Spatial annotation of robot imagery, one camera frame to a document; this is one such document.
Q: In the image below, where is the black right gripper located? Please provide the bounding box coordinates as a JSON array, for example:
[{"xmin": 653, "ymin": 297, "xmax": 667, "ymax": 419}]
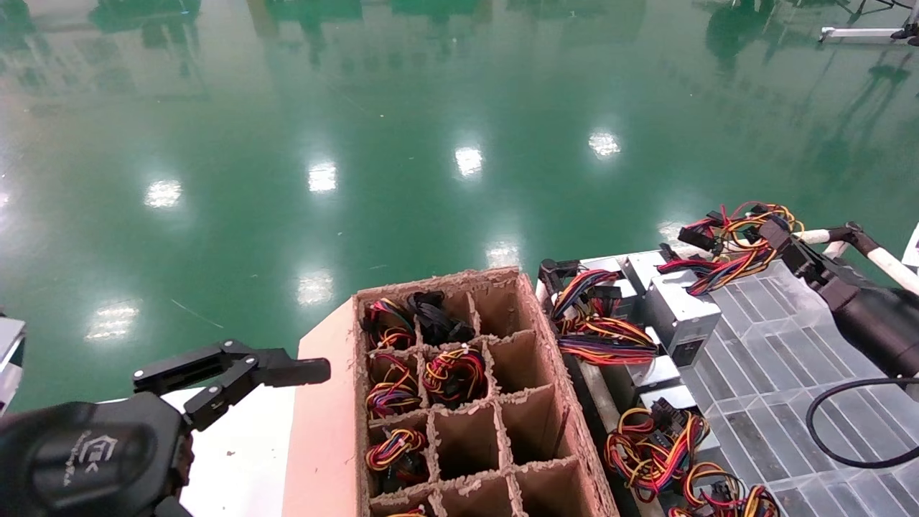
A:
[{"xmin": 760, "ymin": 219, "xmax": 919, "ymax": 378}]

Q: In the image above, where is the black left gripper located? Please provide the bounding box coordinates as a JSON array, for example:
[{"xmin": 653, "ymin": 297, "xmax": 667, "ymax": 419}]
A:
[{"xmin": 0, "ymin": 341, "xmax": 331, "ymax": 517}]

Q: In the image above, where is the cardboard box with dividers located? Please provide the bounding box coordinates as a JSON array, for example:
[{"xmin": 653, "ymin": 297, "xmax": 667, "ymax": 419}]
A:
[{"xmin": 282, "ymin": 267, "xmax": 620, "ymax": 517}]

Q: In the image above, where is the clear plastic compartment tray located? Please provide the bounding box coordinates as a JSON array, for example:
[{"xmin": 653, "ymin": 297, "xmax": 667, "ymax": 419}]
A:
[{"xmin": 646, "ymin": 258, "xmax": 919, "ymax": 517}]

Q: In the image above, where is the black cable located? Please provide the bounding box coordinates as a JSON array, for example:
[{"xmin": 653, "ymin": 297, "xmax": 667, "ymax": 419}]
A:
[{"xmin": 806, "ymin": 377, "xmax": 919, "ymax": 470}]

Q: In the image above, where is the white metal floor frame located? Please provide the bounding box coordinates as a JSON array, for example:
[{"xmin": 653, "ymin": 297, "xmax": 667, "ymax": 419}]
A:
[{"xmin": 818, "ymin": 24, "xmax": 919, "ymax": 47}]

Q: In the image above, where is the power supply with black wires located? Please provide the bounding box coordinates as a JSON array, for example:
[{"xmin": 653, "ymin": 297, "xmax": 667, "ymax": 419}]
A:
[{"xmin": 406, "ymin": 290, "xmax": 476, "ymax": 347}]

